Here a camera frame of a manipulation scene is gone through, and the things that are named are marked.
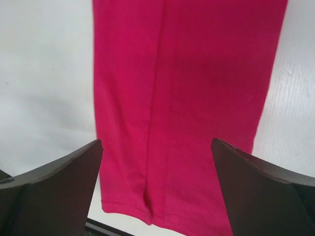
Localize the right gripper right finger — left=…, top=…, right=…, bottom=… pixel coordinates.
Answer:
left=211, top=138, right=315, bottom=236

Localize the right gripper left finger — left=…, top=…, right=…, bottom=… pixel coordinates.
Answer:
left=0, top=140, right=103, bottom=236

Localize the magenta t shirt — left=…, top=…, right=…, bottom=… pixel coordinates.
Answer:
left=93, top=0, right=287, bottom=236

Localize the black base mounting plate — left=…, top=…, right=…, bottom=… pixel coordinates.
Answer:
left=83, top=218, right=133, bottom=236

